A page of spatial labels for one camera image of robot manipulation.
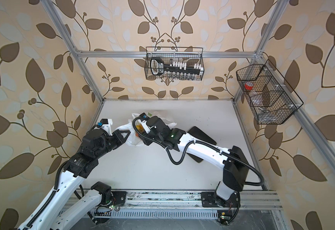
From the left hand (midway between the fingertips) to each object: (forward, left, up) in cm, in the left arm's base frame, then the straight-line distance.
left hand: (131, 131), depth 69 cm
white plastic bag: (-2, -1, -4) cm, 5 cm away
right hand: (+2, -5, -5) cm, 7 cm away
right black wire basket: (+21, -72, +6) cm, 76 cm away
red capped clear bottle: (+34, -67, +2) cm, 75 cm away
